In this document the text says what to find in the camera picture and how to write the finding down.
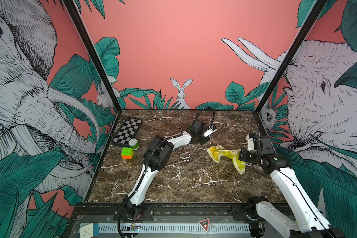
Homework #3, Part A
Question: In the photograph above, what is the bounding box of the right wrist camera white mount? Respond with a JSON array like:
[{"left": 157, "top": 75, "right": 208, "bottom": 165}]
[{"left": 246, "top": 132, "right": 257, "bottom": 151}]

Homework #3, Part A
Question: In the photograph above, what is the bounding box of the white slotted cable duct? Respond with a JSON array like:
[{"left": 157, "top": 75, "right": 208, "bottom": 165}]
[{"left": 98, "top": 223, "right": 251, "bottom": 234}]

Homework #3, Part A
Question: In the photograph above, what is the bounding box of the black left frame post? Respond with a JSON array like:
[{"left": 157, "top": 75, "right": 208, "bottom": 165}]
[{"left": 63, "top": 0, "right": 122, "bottom": 114}]

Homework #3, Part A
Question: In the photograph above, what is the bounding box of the black front mounting rail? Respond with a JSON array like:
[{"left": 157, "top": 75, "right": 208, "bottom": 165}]
[{"left": 69, "top": 203, "right": 289, "bottom": 222}]

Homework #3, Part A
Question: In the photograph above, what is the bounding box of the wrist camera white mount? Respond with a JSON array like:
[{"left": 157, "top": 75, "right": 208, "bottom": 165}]
[
  {"left": 203, "top": 125, "right": 217, "bottom": 137},
  {"left": 246, "top": 132, "right": 257, "bottom": 151}
]

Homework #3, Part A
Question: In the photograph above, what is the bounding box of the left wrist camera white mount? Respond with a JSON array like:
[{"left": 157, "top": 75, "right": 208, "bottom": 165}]
[{"left": 203, "top": 125, "right": 217, "bottom": 137}]

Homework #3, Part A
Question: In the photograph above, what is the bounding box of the black frame post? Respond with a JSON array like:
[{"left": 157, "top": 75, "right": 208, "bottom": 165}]
[
  {"left": 254, "top": 0, "right": 328, "bottom": 114},
  {"left": 63, "top": 0, "right": 122, "bottom": 114}
]

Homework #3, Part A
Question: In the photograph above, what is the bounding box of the black right frame post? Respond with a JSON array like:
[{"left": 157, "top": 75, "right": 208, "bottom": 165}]
[{"left": 254, "top": 0, "right": 328, "bottom": 114}]

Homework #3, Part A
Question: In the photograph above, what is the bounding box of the green white cylinder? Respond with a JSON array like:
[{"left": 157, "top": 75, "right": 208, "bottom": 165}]
[{"left": 129, "top": 138, "right": 139, "bottom": 151}]

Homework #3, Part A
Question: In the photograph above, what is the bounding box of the black corrugated left cable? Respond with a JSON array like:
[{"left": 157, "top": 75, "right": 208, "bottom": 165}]
[{"left": 194, "top": 107, "right": 215, "bottom": 129}]

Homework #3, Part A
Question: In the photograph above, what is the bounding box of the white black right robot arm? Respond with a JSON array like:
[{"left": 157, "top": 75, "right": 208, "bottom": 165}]
[{"left": 239, "top": 132, "right": 345, "bottom": 238}]

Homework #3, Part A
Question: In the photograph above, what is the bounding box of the red triangle warning sticker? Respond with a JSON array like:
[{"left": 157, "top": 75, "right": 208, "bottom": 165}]
[{"left": 198, "top": 218, "right": 210, "bottom": 233}]

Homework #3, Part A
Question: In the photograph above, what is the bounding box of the black white checkerboard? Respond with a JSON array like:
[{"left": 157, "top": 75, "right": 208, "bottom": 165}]
[{"left": 112, "top": 117, "right": 143, "bottom": 147}]

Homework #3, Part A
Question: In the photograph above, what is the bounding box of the white power socket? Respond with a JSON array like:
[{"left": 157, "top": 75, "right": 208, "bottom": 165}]
[{"left": 79, "top": 223, "right": 99, "bottom": 238}]

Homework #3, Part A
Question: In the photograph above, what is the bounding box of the colourful rubik's cube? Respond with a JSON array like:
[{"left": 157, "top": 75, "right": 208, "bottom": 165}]
[{"left": 121, "top": 147, "right": 134, "bottom": 160}]

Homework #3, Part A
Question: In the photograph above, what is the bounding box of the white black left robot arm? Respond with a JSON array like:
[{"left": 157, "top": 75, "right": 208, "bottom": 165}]
[{"left": 119, "top": 119, "right": 217, "bottom": 220}]

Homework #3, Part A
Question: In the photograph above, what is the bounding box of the yellow green patterned towel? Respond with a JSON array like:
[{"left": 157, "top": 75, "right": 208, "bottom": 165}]
[{"left": 207, "top": 145, "right": 246, "bottom": 175}]

